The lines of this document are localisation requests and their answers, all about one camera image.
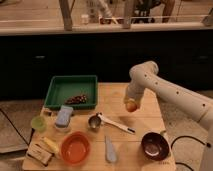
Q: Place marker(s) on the dark purple bowl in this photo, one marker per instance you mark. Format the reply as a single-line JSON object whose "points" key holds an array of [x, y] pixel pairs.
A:
{"points": [[155, 146]]}

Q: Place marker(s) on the grey blue spatula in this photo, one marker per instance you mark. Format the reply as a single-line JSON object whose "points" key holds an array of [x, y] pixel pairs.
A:
{"points": [[110, 153]]}

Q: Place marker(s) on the red yellow apple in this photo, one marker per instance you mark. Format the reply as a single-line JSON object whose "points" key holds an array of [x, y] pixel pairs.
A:
{"points": [[131, 106]]}

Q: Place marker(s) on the yellow banana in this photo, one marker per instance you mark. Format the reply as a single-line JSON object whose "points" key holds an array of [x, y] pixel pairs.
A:
{"points": [[52, 145]]}

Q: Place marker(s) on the green plastic tray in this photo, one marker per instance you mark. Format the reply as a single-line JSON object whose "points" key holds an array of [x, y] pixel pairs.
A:
{"points": [[62, 88]]}

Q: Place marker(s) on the dark grape bunch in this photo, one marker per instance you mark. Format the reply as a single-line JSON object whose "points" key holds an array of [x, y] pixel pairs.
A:
{"points": [[76, 100]]}

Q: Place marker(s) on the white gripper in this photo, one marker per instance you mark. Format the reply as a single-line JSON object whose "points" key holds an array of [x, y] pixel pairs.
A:
{"points": [[134, 91]]}

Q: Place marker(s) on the metal measuring cup white handle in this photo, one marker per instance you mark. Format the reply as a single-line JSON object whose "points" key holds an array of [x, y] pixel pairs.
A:
{"points": [[96, 120]]}

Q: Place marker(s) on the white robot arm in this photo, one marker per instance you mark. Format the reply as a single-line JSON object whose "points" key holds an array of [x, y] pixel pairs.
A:
{"points": [[199, 107]]}

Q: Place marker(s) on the green plastic cup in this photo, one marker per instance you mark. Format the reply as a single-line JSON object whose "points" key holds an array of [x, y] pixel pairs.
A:
{"points": [[38, 123]]}

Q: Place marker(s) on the orange plastic bowl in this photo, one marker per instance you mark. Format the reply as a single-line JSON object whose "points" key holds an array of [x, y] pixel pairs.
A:
{"points": [[75, 148]]}

